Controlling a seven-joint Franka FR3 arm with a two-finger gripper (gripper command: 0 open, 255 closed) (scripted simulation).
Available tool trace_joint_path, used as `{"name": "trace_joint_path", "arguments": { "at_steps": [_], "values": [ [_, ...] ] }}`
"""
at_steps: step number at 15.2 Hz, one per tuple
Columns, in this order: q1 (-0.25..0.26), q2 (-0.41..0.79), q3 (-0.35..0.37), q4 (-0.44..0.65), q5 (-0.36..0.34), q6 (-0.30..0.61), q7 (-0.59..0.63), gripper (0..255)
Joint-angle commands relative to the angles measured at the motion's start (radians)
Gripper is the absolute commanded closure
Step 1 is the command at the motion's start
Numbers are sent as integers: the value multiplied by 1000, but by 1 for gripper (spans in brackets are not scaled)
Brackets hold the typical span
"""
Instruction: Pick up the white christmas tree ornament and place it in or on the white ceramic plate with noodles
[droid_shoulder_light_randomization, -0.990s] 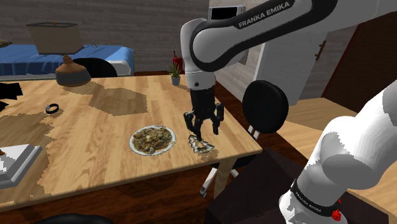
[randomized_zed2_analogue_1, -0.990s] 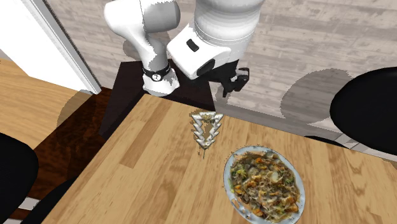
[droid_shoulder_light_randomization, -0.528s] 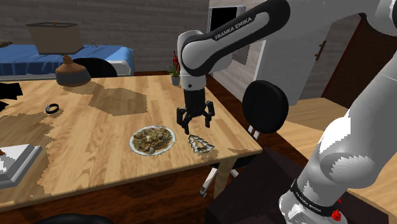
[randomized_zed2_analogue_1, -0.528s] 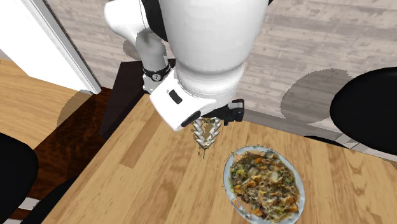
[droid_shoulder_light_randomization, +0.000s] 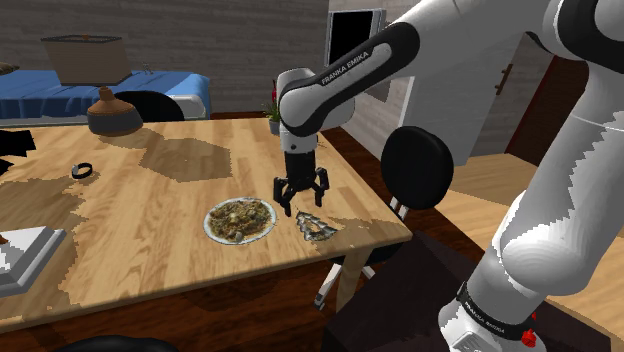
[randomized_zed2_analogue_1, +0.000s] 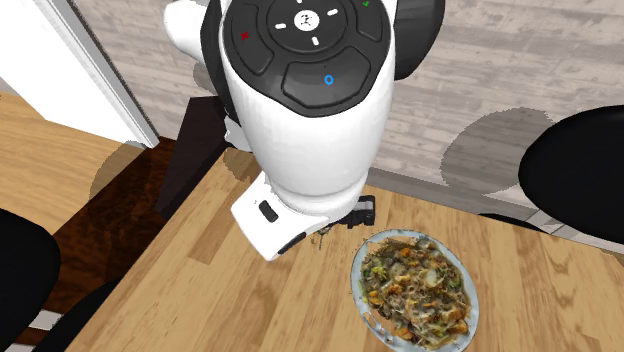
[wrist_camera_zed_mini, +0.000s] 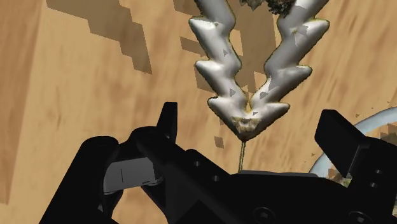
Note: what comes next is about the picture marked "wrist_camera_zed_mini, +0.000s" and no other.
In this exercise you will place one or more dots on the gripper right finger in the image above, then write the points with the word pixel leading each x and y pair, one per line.
pixel 356 149

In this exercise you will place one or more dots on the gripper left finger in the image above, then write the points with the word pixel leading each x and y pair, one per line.
pixel 173 173

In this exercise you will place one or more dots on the silver zigzag V-shaped ornament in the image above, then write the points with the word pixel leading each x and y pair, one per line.
pixel 228 74

